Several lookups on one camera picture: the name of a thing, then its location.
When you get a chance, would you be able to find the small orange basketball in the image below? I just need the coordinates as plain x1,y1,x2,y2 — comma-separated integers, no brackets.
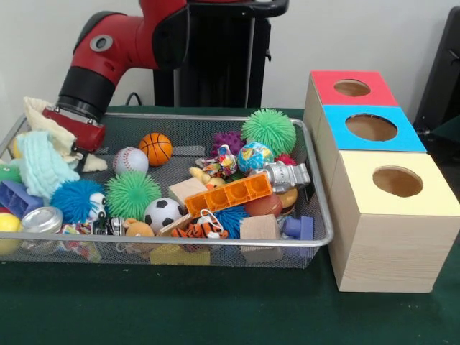
138,132,174,167

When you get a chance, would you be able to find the black chair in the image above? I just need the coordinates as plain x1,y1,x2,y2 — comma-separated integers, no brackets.
415,6,460,144

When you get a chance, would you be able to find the orange toy building block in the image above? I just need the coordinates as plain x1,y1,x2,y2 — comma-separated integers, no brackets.
185,172,275,219

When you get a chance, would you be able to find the wooden box with three holes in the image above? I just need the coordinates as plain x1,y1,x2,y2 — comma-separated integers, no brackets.
302,70,460,293

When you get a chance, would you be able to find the small wooden block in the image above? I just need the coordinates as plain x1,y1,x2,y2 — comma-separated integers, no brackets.
168,178,210,208

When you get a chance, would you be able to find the globe print ball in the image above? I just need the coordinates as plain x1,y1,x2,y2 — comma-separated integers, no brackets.
236,142,276,175

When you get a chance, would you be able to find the black and white soccer ball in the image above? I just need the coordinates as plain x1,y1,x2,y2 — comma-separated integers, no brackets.
144,197,185,234

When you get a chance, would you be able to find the light teal knitted cloth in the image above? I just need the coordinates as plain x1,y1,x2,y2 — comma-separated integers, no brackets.
13,130,81,201

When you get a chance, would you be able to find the blue spiky ball with eyes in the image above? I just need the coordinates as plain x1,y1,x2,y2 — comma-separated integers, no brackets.
50,178,109,225

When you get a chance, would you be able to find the white baseball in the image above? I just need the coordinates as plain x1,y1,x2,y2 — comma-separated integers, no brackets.
112,147,150,178

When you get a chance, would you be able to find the purple toy block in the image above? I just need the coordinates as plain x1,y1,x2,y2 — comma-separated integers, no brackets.
282,215,316,241

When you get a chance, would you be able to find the plain yellow ball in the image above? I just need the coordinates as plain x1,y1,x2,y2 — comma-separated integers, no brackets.
0,213,23,255

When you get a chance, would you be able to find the silver toy robot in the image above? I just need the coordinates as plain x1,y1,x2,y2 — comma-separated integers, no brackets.
262,161,312,194

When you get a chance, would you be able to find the green furry ball with eyes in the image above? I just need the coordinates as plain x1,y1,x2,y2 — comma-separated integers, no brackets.
241,108,298,158

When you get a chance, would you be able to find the dark green table cloth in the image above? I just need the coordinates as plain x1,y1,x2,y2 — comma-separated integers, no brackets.
0,106,460,345

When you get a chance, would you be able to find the green spiky ball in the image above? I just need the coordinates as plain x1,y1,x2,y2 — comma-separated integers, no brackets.
105,170,163,221

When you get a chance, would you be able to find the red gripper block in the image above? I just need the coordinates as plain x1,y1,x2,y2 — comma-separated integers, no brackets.
42,107,107,154

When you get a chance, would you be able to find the shallow clear mesh bin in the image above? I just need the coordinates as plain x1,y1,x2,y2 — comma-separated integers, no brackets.
0,113,336,269

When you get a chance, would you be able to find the small brown basketball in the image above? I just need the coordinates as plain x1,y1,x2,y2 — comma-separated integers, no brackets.
244,193,284,219

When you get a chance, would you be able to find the purple spiky ball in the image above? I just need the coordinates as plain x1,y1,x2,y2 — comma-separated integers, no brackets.
212,131,247,157

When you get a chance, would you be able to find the black cable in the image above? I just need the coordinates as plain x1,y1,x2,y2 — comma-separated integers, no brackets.
126,91,144,109

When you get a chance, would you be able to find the silver metal can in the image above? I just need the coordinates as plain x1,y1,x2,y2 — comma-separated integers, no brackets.
20,206,65,235

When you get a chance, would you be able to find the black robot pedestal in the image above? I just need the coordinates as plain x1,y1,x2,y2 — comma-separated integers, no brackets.
155,0,290,109

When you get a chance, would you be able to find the cream knitted cloth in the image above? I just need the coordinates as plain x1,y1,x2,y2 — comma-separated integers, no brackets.
23,96,109,173

